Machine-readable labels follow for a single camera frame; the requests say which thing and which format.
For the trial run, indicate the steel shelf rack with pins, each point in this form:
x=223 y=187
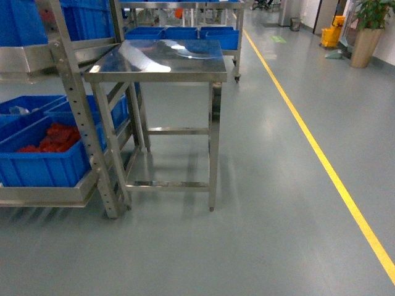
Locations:
x=229 y=31
x=66 y=56

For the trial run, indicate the far steel shelf rack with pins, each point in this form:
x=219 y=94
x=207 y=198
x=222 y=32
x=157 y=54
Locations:
x=229 y=31

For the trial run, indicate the blue bin with red parts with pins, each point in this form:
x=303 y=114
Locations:
x=42 y=169

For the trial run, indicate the stainless steel side table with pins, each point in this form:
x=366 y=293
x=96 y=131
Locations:
x=119 y=73

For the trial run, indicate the yellow mop bucket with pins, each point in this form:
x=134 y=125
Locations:
x=330 y=36

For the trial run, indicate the green potted plant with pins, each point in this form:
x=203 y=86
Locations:
x=371 y=22

